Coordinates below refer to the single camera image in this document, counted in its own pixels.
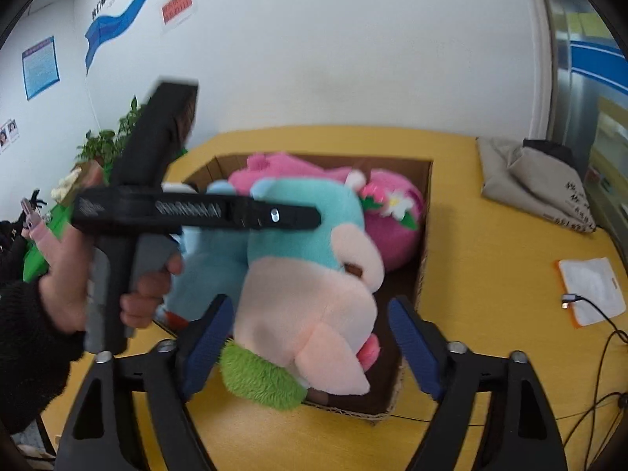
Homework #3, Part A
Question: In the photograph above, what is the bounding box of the photo wall notice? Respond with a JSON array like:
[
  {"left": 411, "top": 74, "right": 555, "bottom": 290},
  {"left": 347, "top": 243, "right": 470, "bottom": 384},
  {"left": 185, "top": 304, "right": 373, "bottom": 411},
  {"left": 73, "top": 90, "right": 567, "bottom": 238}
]
[{"left": 0, "top": 119, "right": 21, "bottom": 153}]

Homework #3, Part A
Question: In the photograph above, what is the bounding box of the black cable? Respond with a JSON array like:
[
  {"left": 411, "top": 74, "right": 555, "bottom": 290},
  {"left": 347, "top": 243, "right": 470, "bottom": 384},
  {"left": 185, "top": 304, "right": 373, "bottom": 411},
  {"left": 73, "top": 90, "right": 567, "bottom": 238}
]
[{"left": 560, "top": 293, "right": 628, "bottom": 471}]

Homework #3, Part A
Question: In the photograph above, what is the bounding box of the pink plush toy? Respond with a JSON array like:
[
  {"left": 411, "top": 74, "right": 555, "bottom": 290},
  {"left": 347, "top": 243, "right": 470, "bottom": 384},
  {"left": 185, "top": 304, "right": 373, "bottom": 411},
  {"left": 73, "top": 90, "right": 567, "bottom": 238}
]
[{"left": 228, "top": 152, "right": 427, "bottom": 273}]

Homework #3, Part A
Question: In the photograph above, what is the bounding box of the red wall notice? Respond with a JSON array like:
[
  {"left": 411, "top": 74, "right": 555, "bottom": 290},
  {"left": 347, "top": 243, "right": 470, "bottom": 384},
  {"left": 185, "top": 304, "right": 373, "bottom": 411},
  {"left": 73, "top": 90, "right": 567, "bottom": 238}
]
[{"left": 161, "top": 0, "right": 198, "bottom": 27}]

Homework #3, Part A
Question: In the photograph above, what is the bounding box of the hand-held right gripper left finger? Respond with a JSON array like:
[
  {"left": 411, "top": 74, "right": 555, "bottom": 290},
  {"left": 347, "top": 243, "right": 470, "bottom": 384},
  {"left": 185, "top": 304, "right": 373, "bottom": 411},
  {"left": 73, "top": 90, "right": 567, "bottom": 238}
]
[{"left": 55, "top": 294, "right": 235, "bottom": 471}]

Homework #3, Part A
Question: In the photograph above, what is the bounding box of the blue wave wall banner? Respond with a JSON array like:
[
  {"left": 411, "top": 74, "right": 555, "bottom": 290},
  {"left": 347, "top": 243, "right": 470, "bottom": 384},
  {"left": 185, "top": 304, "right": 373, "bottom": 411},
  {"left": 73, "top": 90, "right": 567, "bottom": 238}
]
[{"left": 84, "top": 0, "right": 194, "bottom": 77}]

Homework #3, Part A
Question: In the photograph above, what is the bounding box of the grey cloth bag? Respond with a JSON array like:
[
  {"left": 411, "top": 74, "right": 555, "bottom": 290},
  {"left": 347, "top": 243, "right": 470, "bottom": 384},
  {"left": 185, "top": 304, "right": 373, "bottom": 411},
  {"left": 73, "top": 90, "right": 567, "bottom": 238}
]
[{"left": 476, "top": 136, "right": 597, "bottom": 234}]

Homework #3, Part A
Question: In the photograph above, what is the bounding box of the black fuzzy object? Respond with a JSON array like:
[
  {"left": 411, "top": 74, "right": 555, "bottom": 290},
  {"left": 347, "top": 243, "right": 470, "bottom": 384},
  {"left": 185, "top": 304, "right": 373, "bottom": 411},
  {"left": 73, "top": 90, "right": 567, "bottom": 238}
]
[{"left": 0, "top": 189, "right": 47, "bottom": 285}]

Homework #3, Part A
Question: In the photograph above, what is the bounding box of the person's left forearm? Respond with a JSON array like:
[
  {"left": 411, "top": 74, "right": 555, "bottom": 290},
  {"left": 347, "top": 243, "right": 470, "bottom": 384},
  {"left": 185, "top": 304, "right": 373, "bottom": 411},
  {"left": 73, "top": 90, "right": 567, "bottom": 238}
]
[{"left": 0, "top": 279, "right": 85, "bottom": 435}]

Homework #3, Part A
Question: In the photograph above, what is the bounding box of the light blue plush toy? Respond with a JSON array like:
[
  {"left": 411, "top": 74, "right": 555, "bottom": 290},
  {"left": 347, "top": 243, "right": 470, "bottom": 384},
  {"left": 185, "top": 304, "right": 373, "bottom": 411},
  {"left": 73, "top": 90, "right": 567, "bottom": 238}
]
[{"left": 157, "top": 181, "right": 253, "bottom": 330}]

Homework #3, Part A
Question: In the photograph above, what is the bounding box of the glass door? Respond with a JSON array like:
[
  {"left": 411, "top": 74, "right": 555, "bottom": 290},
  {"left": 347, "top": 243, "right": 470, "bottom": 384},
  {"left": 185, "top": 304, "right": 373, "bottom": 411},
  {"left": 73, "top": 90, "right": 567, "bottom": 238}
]
[{"left": 535, "top": 0, "right": 628, "bottom": 236}]

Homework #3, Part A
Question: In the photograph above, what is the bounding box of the green potted plant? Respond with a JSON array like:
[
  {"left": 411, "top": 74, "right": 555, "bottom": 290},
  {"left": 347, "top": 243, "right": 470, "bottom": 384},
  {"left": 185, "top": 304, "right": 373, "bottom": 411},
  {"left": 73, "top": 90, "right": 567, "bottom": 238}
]
[{"left": 76, "top": 95, "right": 190, "bottom": 168}]

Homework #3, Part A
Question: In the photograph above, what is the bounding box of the orange-edged white card holder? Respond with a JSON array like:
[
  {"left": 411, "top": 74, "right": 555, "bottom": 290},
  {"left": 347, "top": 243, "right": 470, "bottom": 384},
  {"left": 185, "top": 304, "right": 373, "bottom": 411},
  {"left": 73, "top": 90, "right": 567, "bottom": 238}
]
[{"left": 557, "top": 256, "right": 628, "bottom": 329}]

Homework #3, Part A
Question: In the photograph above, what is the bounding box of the person's left hand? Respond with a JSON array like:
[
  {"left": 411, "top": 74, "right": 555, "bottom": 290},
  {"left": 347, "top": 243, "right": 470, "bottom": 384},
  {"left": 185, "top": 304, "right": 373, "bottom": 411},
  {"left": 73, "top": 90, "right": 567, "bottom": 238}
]
[{"left": 32, "top": 223, "right": 184, "bottom": 332}]

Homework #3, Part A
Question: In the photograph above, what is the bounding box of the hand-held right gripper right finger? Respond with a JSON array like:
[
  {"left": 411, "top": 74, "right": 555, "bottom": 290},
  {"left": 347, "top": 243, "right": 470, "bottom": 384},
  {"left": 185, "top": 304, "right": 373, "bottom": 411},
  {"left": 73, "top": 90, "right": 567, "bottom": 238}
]
[{"left": 387, "top": 296, "right": 570, "bottom": 471}]

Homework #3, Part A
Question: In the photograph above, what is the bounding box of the blue wall notice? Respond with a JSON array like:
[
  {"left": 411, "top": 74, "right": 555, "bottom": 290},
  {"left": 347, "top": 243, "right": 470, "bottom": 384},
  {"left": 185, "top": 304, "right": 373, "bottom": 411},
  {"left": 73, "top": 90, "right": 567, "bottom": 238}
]
[{"left": 20, "top": 35, "right": 60, "bottom": 101}]

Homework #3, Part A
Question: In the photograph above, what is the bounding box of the pig plush toy green hair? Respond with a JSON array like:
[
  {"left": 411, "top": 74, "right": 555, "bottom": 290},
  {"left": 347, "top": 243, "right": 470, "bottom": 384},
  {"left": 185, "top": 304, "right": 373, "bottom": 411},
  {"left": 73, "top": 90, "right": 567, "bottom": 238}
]
[{"left": 208, "top": 169, "right": 386, "bottom": 410}]

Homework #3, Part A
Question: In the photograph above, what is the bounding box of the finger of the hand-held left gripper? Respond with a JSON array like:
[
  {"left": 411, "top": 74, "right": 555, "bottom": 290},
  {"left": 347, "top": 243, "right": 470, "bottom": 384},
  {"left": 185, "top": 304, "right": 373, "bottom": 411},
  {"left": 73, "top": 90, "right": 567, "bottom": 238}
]
[{"left": 248, "top": 197, "right": 323, "bottom": 231}]

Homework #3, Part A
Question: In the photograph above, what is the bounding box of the green plastic object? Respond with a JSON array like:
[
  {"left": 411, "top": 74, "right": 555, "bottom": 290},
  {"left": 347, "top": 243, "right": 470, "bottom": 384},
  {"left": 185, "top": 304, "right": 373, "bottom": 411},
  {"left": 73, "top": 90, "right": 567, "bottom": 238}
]
[{"left": 22, "top": 203, "right": 74, "bottom": 280}]

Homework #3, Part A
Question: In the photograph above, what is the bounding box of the cardboard box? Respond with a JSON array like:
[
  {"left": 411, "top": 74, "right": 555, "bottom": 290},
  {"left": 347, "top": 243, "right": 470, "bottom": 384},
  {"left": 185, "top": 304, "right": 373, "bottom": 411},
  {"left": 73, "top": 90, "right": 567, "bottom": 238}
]
[{"left": 152, "top": 154, "right": 435, "bottom": 420}]

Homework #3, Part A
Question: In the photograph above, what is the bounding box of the cream fluffy object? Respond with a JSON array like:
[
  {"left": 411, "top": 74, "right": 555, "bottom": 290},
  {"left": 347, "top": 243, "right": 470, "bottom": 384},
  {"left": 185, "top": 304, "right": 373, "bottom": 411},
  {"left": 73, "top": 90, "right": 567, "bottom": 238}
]
[{"left": 51, "top": 167, "right": 82, "bottom": 202}]

